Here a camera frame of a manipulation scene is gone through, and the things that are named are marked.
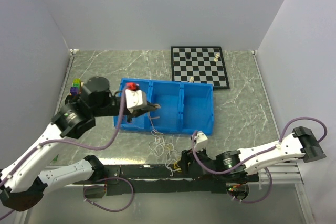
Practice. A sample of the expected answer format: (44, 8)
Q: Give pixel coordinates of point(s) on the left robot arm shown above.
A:
(24, 182)

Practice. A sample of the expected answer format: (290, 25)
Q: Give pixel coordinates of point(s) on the aluminium rail frame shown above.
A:
(280, 175)

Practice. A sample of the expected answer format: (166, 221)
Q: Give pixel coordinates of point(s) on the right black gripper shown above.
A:
(187, 156)

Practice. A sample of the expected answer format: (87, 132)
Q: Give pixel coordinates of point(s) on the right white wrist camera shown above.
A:
(200, 141)

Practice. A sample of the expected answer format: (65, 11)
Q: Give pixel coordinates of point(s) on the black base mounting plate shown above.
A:
(136, 173)

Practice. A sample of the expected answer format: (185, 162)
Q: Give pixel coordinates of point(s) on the colourful toy block car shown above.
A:
(75, 88)

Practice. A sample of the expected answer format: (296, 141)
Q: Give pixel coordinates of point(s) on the black and white chessboard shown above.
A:
(201, 66)

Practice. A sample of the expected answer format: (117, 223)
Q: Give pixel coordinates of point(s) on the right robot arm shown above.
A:
(236, 166)

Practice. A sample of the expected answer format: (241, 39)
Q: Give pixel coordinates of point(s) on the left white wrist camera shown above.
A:
(135, 99)

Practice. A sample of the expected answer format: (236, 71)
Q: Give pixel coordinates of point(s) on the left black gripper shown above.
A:
(137, 112)

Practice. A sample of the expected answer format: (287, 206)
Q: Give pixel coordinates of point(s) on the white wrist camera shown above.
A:
(200, 141)
(135, 99)

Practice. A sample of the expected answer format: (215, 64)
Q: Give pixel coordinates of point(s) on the white chess piece far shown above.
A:
(217, 56)

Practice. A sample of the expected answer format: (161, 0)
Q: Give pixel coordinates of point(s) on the blue three-compartment plastic bin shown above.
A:
(184, 107)

